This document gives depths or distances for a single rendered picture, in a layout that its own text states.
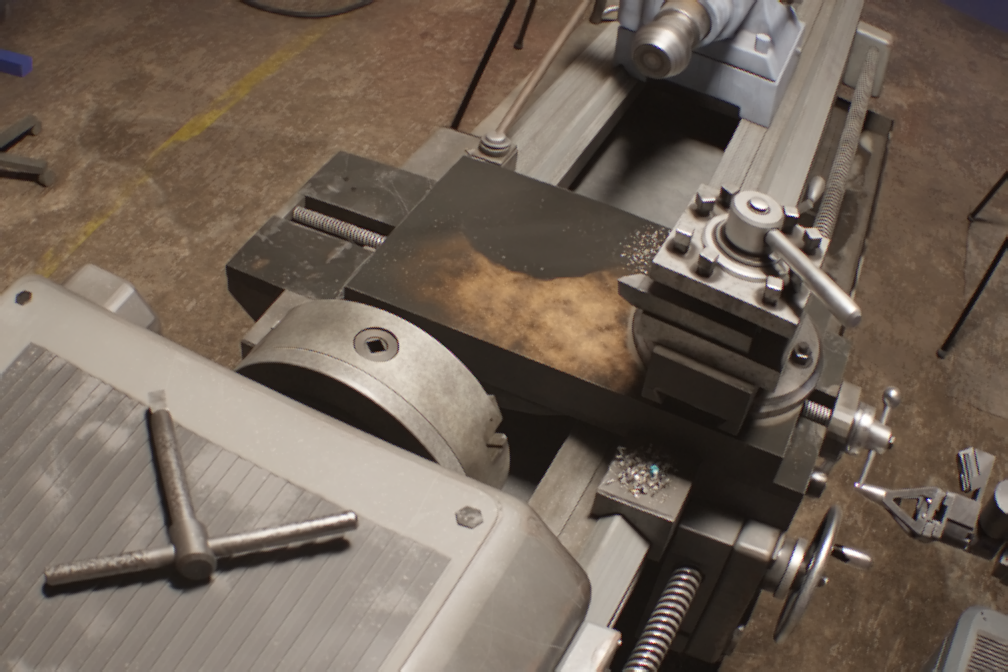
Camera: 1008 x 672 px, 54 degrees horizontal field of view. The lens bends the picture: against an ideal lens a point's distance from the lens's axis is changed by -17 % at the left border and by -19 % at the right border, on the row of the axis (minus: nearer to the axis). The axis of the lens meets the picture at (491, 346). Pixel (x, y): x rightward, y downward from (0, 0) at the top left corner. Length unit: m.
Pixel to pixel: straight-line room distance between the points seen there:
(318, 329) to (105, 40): 3.20
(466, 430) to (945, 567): 1.78
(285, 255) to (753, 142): 0.85
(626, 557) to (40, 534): 0.79
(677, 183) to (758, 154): 0.17
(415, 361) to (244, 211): 2.15
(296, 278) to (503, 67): 2.27
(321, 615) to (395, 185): 1.11
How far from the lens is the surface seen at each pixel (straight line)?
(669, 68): 1.63
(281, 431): 0.71
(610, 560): 1.28
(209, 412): 0.73
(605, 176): 2.00
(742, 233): 1.19
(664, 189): 2.00
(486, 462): 0.97
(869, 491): 1.47
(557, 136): 1.86
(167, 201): 3.14
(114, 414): 0.73
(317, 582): 0.64
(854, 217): 2.69
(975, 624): 2.17
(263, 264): 1.54
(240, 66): 3.73
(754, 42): 2.01
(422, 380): 0.93
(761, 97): 2.02
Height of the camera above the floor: 1.87
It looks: 44 degrees down
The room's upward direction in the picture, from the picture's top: 7 degrees clockwise
